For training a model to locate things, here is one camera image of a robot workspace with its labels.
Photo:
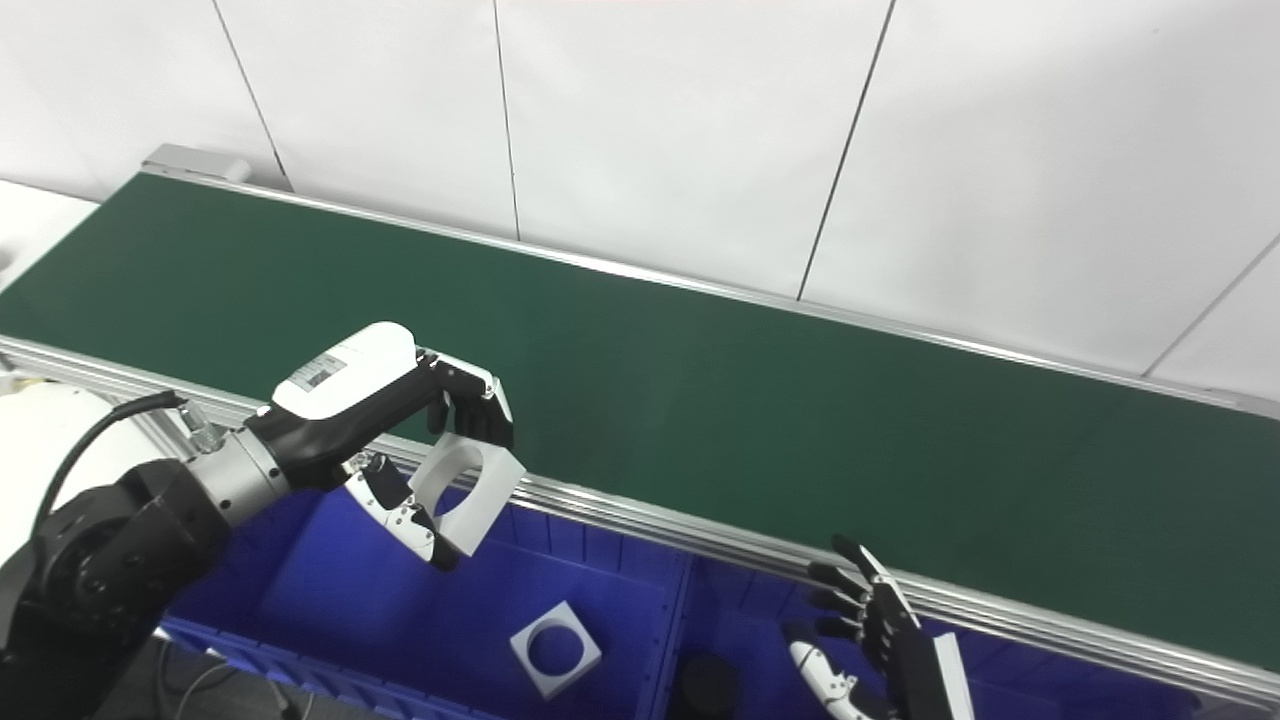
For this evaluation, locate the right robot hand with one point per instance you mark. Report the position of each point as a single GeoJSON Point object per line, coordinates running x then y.
{"type": "Point", "coordinates": [910, 670]}

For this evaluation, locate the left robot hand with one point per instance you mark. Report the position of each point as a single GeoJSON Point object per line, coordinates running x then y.
{"type": "Point", "coordinates": [340, 385]}

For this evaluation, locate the white square part with hole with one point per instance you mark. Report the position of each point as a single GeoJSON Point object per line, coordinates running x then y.
{"type": "Point", "coordinates": [485, 510]}
{"type": "Point", "coordinates": [580, 660]}

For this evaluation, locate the blue plastic bin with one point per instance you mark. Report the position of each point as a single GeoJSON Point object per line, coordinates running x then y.
{"type": "Point", "coordinates": [1050, 690]}
{"type": "Point", "coordinates": [330, 590]}

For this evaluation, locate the black cylinder part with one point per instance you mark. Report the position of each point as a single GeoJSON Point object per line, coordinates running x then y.
{"type": "Point", "coordinates": [708, 690]}

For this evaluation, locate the grey conveyor end housing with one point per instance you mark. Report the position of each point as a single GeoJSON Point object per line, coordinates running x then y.
{"type": "Point", "coordinates": [190, 160]}

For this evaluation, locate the green conveyor belt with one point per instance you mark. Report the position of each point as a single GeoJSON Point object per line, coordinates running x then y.
{"type": "Point", "coordinates": [700, 400]}
{"type": "Point", "coordinates": [640, 520]}

